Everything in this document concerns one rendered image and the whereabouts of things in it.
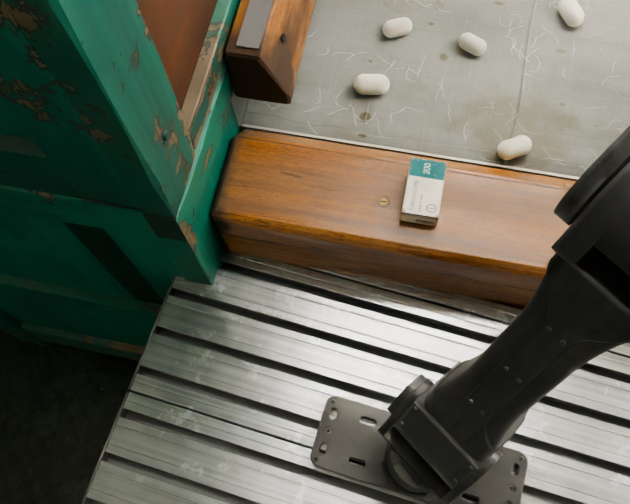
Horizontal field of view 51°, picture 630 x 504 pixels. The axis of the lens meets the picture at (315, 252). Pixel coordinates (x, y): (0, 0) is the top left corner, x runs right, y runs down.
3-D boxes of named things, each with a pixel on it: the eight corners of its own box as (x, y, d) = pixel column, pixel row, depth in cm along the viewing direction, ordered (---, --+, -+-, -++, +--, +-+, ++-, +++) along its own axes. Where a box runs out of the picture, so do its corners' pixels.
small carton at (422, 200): (436, 227, 63) (438, 218, 61) (399, 221, 64) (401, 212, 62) (444, 172, 66) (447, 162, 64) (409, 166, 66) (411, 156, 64)
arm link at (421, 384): (425, 368, 54) (375, 416, 53) (506, 452, 52) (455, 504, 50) (417, 383, 60) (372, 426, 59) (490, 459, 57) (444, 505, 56)
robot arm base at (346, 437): (326, 379, 60) (303, 456, 57) (550, 446, 57) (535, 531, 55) (328, 394, 67) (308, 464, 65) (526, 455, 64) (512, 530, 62)
